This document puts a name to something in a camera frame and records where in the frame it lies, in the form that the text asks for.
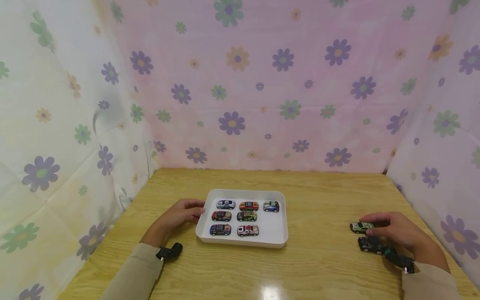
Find person's right hand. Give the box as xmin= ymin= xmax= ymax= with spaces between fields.
xmin=359 ymin=212 xmax=448 ymax=264

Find group of small toy cars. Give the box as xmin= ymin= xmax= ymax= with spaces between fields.
xmin=209 ymin=199 xmax=280 ymax=238

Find person's left forearm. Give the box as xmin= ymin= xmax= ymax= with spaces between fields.
xmin=100 ymin=235 xmax=166 ymax=300

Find green toy car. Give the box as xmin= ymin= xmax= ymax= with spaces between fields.
xmin=350 ymin=222 xmax=375 ymax=234

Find person's left hand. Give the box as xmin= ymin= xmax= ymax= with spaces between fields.
xmin=143 ymin=199 xmax=206 ymax=247

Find black toy car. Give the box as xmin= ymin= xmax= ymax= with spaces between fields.
xmin=357 ymin=236 xmax=385 ymax=255

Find black wrist band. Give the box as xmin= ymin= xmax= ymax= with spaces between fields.
xmin=383 ymin=247 xmax=419 ymax=274
xmin=156 ymin=243 xmax=184 ymax=261

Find white rectangular plastic tray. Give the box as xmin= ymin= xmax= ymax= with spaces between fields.
xmin=195 ymin=189 xmax=289 ymax=249

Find person's right forearm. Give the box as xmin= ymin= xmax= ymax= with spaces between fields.
xmin=402 ymin=255 xmax=463 ymax=300

